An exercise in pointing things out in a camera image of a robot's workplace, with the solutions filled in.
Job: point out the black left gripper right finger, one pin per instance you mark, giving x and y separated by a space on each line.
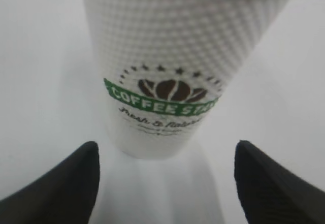
269 193

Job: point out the white paper cup green logo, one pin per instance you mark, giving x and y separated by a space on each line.
166 63

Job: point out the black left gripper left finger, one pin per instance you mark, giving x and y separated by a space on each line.
65 194

